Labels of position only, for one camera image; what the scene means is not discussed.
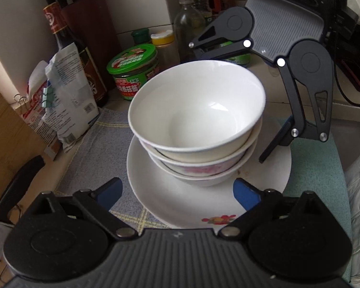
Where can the yellow-lid spice jar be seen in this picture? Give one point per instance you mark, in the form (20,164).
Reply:
(163,39)

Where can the white floral plate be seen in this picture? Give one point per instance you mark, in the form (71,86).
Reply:
(174,204)

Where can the green-lid sauce jar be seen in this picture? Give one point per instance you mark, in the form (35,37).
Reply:
(129,63)

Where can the plain white bowl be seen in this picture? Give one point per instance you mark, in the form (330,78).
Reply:
(204,181)
(198,111)

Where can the red white packet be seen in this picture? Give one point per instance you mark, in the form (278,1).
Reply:
(36,120)

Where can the small green-lid jar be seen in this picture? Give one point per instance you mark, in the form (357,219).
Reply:
(141,34)

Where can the green binder clips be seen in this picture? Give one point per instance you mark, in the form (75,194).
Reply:
(48,97)

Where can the dark red knife block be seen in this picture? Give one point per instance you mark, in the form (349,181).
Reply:
(93,24)

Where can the green-label glass jar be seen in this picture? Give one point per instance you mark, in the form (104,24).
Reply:
(241,59)

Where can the white printed packet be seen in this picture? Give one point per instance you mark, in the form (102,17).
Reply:
(69,105)

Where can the dark soy sauce bottle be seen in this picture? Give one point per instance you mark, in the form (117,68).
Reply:
(93,75)

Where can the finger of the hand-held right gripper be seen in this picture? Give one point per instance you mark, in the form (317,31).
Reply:
(207,54)
(280,139)

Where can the grey checked cloth mat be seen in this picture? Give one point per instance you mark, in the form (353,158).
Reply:
(87,156)

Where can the red-cap glass bottle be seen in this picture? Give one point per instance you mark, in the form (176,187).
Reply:
(187,24)

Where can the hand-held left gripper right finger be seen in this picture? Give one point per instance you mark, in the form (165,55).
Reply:
(246,195)

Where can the white plastic bag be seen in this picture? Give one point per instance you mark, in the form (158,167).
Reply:
(37,78)

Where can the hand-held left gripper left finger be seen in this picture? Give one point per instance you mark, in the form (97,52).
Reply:
(111,190)

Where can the bamboo cutting board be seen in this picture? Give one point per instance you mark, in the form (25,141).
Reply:
(6,141)

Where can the white pink floral bowl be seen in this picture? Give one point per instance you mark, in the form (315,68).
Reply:
(198,168)

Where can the metal binder clip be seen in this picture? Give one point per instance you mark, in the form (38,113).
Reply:
(18,99)

